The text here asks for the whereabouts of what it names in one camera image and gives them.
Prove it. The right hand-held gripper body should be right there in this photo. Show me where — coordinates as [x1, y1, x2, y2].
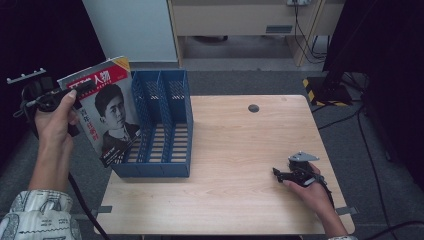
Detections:
[283, 151, 321, 187]

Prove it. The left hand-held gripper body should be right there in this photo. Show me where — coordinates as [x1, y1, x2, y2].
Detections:
[6, 67, 82, 138]

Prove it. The magazine with portrait cover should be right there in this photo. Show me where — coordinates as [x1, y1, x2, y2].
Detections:
[57, 55, 143, 168]

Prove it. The blue plastic file rack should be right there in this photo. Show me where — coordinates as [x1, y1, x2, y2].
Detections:
[110, 68, 195, 179]

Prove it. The person's right hand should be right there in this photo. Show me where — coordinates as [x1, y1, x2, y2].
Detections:
[282, 162, 332, 216]

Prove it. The person's left hand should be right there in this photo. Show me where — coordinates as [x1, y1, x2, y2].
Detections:
[33, 89, 81, 151]

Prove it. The dark curtain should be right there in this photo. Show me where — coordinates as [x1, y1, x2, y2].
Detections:
[0, 0, 107, 168]
[322, 0, 424, 193]

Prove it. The grey tape strip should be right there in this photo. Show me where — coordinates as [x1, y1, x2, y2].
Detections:
[90, 205, 114, 218]
[335, 206, 358, 216]

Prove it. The white cabinet panel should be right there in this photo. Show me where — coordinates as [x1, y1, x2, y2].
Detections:
[81, 0, 178, 64]

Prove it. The black stand base striped tape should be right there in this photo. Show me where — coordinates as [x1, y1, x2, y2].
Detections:
[302, 75, 354, 108]

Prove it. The white patterned sleeve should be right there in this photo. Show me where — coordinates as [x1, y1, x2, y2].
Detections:
[0, 189, 83, 240]

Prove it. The light wooden desk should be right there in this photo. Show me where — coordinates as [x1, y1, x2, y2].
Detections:
[167, 0, 346, 69]

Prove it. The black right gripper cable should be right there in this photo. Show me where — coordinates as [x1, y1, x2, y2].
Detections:
[311, 172, 336, 210]

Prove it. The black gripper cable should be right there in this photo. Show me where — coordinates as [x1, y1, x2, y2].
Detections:
[67, 172, 112, 240]
[311, 172, 336, 210]

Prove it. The black floor cable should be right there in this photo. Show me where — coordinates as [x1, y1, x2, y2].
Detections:
[316, 71, 424, 240]

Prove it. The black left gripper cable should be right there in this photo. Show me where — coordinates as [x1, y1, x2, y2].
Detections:
[67, 172, 112, 240]

